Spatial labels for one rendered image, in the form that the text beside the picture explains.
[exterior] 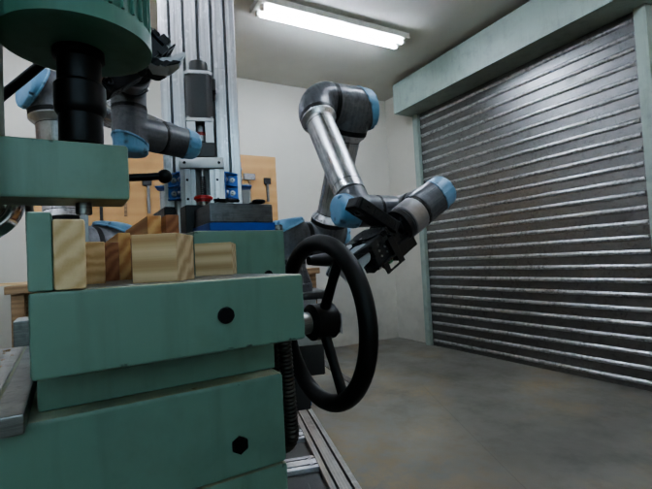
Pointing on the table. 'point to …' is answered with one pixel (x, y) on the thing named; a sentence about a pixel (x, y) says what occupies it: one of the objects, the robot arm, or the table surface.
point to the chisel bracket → (63, 174)
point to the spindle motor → (80, 30)
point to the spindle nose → (79, 91)
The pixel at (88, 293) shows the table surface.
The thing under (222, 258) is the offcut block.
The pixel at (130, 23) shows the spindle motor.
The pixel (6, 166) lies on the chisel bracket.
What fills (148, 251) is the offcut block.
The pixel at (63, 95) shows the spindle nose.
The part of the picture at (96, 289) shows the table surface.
